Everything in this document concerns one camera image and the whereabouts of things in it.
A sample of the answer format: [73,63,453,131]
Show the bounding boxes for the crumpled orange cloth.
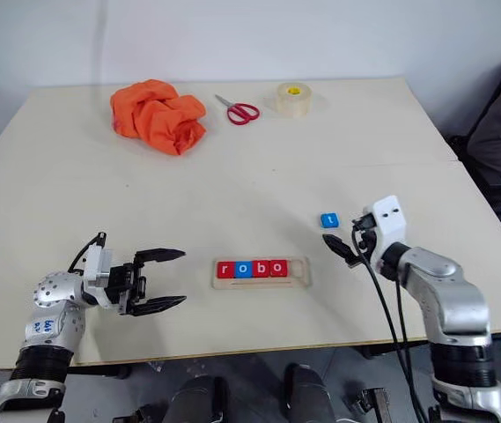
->
[109,78,208,157]

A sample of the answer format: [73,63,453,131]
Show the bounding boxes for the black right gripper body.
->
[348,212,381,267]

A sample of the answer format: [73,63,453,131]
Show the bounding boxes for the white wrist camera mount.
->
[82,244,114,308]
[363,194,408,271]

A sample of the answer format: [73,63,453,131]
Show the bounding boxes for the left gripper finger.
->
[126,295,188,316]
[131,248,187,270]

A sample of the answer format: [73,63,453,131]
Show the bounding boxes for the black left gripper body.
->
[105,262,147,315]

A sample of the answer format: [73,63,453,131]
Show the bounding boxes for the dark rounded shape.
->
[284,362,338,423]

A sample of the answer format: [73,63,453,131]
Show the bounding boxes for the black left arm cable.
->
[67,232,107,275]

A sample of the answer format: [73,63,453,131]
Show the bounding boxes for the clear tape roll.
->
[275,81,312,120]

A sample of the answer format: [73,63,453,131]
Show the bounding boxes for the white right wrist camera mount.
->
[363,194,408,271]

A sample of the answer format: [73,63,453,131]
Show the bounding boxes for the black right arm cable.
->
[393,272,423,423]
[350,226,430,423]

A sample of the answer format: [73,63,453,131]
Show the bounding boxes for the wooden letter tile tray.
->
[211,256,312,291]

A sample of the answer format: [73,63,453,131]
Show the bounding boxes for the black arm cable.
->
[67,232,107,275]
[350,226,430,423]
[393,272,423,423]

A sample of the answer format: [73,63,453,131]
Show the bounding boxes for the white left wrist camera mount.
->
[82,244,114,308]

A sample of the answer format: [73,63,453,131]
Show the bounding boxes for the red handled scissors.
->
[214,93,262,127]

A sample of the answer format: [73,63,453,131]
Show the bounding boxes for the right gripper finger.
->
[323,234,358,268]

